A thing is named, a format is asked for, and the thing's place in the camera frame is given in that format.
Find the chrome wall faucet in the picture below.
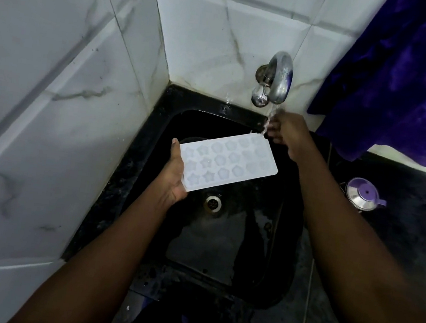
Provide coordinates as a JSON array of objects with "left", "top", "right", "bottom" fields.
[{"left": 250, "top": 48, "right": 296, "bottom": 112}]

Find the person's right hand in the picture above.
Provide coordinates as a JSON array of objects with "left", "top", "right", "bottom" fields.
[{"left": 260, "top": 109, "right": 322, "bottom": 165}]

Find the metal sink drain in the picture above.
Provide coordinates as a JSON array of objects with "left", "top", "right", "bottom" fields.
[{"left": 203, "top": 193, "right": 224, "bottom": 214}]

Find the black kitchen sink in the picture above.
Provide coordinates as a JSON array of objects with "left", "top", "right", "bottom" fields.
[{"left": 57, "top": 72, "right": 338, "bottom": 321}]

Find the white ice cube tray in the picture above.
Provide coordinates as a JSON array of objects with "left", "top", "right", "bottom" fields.
[{"left": 174, "top": 123, "right": 283, "bottom": 204}]

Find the person's left forearm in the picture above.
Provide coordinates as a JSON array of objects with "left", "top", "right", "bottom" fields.
[{"left": 8, "top": 167, "right": 179, "bottom": 323}]

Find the steel lid with purple knob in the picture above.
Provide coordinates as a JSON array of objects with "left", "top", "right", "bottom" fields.
[{"left": 342, "top": 175, "right": 390, "bottom": 214}]

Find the person's right forearm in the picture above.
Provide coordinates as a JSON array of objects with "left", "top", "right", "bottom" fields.
[{"left": 268, "top": 140, "right": 426, "bottom": 323}]

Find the purple velvet curtain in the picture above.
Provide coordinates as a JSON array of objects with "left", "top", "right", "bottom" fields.
[{"left": 301, "top": 0, "right": 426, "bottom": 173}]

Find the person's left hand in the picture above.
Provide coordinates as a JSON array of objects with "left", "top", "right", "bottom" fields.
[{"left": 153, "top": 136, "right": 195, "bottom": 211}]

